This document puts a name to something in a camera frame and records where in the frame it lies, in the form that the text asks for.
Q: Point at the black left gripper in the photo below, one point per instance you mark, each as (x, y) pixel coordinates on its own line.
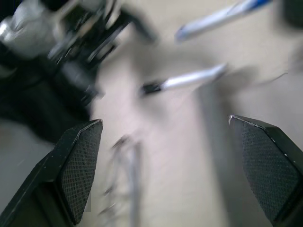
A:
(85, 30)

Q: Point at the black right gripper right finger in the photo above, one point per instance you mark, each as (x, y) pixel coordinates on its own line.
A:
(267, 170)

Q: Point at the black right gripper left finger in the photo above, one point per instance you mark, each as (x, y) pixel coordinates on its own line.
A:
(78, 170)

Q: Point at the black capped white marker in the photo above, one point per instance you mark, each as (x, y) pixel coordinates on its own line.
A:
(184, 79)

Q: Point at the blue capped white marker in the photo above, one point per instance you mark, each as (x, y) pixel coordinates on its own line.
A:
(220, 20)

